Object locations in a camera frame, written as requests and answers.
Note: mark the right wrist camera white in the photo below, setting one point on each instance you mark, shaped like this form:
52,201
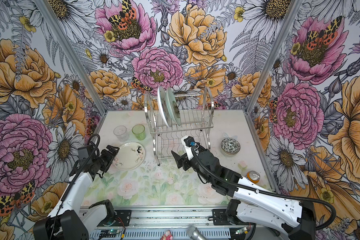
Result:
190,146

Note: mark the green circuit board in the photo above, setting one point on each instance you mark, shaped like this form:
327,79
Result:
108,233

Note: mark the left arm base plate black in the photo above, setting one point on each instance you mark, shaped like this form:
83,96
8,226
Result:
121,218

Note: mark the clear glass cup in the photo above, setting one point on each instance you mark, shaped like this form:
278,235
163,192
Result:
121,132

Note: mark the orange capped small jar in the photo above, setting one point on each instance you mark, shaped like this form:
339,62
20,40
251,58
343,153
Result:
253,176

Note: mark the aluminium frame rail front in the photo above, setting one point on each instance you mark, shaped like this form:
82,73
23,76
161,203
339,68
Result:
168,216

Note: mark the mint green plate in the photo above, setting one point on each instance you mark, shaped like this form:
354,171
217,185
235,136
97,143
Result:
173,107

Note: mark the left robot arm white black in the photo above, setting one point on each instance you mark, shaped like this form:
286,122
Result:
64,221

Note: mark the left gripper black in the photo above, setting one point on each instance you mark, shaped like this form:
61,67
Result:
105,153

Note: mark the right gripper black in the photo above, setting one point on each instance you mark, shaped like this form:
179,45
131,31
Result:
180,160

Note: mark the green tinted glass cup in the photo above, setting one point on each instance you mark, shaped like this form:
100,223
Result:
139,132

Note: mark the small red pink figure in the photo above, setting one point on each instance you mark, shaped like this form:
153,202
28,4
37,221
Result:
167,235

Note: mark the silver microphone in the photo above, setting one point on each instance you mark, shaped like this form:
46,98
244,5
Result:
194,234

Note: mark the pink black patterned bowl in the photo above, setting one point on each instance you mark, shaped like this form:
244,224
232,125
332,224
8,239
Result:
230,146

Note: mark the cream white plate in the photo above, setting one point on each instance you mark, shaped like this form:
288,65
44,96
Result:
130,156

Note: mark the watermelon pattern plate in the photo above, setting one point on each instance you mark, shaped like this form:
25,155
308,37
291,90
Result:
163,109

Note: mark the chrome two-tier dish rack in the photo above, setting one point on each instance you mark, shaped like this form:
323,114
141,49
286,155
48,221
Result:
196,122

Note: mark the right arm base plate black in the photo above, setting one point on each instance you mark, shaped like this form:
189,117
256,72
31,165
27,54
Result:
220,218

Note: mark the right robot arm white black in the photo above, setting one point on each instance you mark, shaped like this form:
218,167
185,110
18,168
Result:
250,203

